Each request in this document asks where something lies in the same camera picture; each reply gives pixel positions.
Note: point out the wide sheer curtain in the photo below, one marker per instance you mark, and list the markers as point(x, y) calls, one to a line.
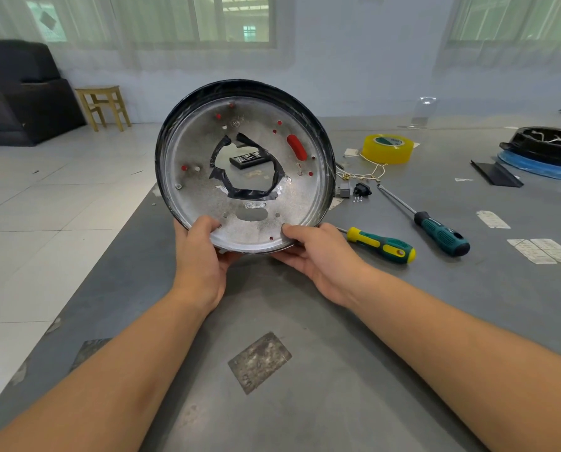
point(167, 56)

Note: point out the person's left hand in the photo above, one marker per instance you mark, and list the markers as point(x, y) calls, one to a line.
point(200, 268)

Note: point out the narrow window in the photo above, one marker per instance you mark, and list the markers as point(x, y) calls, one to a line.
point(511, 18)

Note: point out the black round housing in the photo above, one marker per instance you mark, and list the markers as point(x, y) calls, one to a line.
point(544, 152)

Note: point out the clear acrylic stand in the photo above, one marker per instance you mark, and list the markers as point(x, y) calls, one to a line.
point(421, 121)

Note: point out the grey relay block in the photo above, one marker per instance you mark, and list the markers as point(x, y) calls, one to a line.
point(345, 190)

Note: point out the wide window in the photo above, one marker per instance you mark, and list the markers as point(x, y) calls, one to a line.
point(233, 18)

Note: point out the yellow tape roll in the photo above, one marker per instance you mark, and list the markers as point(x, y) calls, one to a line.
point(386, 155)

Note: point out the white label sticker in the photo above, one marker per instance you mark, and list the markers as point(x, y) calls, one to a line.
point(493, 220)
point(560, 251)
point(530, 253)

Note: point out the person's right forearm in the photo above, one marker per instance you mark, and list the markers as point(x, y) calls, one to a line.
point(473, 362)

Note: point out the black metal round plate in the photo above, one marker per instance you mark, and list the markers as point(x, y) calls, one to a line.
point(191, 136)

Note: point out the person's left forearm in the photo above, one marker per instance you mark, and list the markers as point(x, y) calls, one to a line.
point(111, 386)

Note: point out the small white card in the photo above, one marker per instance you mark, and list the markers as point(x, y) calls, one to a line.
point(351, 152)

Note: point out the person's right hand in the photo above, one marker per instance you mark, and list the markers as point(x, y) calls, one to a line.
point(327, 263)

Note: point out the small black plug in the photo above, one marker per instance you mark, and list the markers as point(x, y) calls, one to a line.
point(362, 189)

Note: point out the black armchair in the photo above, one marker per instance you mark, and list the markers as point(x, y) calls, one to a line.
point(31, 103)

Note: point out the black flat plate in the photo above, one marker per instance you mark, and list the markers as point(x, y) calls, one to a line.
point(497, 175)

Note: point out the wooden stool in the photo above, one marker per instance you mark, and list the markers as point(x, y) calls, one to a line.
point(101, 90)

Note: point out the dark green black screwdriver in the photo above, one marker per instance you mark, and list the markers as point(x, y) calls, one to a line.
point(443, 237)

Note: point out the narrow sheer curtain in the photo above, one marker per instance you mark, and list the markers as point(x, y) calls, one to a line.
point(497, 58)

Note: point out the black bit set case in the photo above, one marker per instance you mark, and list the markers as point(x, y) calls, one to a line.
point(249, 160)

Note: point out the white torn tape patch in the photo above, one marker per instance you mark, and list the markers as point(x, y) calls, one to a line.
point(336, 203)

